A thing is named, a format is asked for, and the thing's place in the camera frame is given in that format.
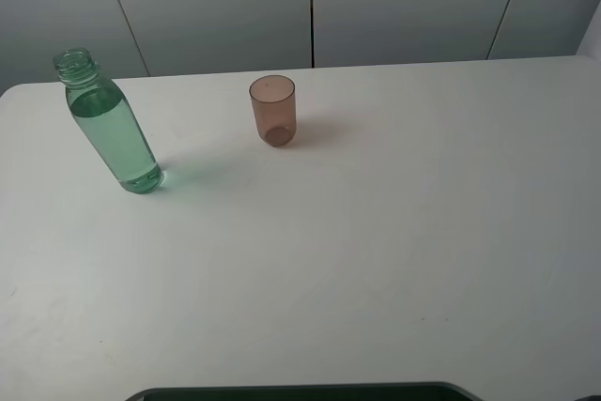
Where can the green transparent water bottle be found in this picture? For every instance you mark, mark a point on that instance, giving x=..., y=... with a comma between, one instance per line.
x=104, y=115

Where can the pink translucent plastic cup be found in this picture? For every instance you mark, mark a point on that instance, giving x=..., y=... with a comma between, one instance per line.
x=273, y=99

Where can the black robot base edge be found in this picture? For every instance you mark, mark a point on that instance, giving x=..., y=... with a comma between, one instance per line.
x=334, y=392

